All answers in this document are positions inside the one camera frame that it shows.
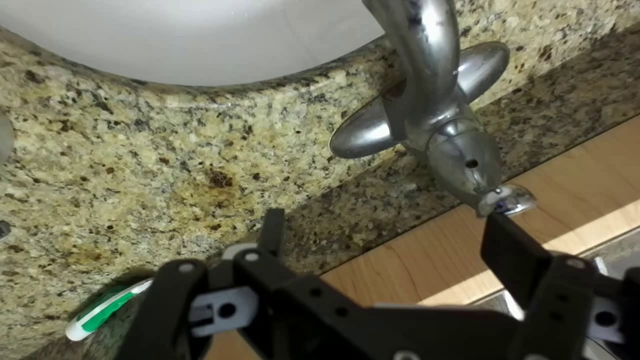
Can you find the wood framed mirror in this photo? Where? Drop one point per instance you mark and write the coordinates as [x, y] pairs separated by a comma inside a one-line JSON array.
[[586, 199]]

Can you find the green white toothbrush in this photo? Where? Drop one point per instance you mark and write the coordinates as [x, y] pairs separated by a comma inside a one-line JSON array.
[[100, 311]]

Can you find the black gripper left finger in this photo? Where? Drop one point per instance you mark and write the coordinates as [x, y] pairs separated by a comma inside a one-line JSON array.
[[272, 231]]

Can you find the chrome sink faucet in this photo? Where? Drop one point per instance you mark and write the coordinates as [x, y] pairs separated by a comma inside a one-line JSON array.
[[429, 111]]

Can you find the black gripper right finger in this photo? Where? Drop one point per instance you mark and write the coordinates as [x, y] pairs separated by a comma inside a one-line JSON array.
[[517, 260]]

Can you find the white oval sink basin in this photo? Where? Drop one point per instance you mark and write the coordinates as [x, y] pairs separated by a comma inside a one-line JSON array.
[[194, 42]]

